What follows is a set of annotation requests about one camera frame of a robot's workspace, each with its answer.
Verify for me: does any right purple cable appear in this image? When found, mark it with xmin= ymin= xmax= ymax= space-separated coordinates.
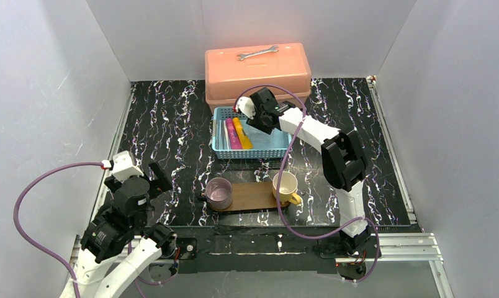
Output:
xmin=239 ymin=84 xmax=380 ymax=284

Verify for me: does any brown wooden oval tray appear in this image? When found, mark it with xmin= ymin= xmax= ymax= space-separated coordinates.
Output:
xmin=207 ymin=181 xmax=277 ymax=212

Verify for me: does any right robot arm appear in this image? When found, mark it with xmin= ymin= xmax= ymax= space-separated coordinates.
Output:
xmin=233 ymin=84 xmax=371 ymax=255

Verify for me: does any light blue plastic basket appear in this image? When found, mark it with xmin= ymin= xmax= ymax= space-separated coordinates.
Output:
xmin=212 ymin=107 xmax=292 ymax=160

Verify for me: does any clear textured glass cup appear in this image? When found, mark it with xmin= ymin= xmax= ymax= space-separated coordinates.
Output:
xmin=245 ymin=125 xmax=289 ymax=150

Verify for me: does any yellow ceramic mug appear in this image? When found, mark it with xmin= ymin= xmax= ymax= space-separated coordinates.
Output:
xmin=272 ymin=171 xmax=302 ymax=205

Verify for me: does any pink toothpaste tube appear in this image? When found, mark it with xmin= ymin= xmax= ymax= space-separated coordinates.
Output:
xmin=225 ymin=118 xmax=243 ymax=150

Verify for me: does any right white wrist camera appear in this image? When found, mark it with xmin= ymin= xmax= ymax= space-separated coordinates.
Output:
xmin=233 ymin=96 xmax=256 ymax=119

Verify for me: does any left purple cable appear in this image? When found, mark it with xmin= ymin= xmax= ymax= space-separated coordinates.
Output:
xmin=13 ymin=161 xmax=110 ymax=298

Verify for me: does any purple cable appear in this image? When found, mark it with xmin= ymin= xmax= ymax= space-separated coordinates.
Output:
xmin=239 ymin=84 xmax=380 ymax=284
xmin=13 ymin=161 xmax=110 ymax=298

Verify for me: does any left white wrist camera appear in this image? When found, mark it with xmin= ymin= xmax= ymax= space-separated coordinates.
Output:
xmin=101 ymin=151 xmax=144 ymax=183

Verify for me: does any purple ceramic mug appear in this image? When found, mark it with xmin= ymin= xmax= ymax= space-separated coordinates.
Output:
xmin=197 ymin=177 xmax=233 ymax=210

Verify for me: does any grey toothbrush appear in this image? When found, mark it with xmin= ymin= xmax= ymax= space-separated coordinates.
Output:
xmin=217 ymin=120 xmax=225 ymax=151

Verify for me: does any salmon plastic toolbox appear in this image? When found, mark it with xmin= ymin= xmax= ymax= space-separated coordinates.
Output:
xmin=205 ymin=43 xmax=312 ymax=111

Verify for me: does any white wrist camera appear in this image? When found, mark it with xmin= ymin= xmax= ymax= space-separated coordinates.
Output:
xmin=101 ymin=151 xmax=144 ymax=183
xmin=233 ymin=96 xmax=256 ymax=119

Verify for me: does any yellow toothpaste tube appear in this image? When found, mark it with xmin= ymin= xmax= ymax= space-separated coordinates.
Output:
xmin=232 ymin=117 xmax=253 ymax=150

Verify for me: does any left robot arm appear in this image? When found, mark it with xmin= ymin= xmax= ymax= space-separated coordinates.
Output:
xmin=61 ymin=161 xmax=180 ymax=297

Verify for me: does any white toothbrush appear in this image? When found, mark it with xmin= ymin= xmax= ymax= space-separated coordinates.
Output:
xmin=222 ymin=120 xmax=231 ymax=150

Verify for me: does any silver open-end wrench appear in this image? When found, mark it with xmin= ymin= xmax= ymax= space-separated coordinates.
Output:
xmin=237 ymin=45 xmax=279 ymax=61

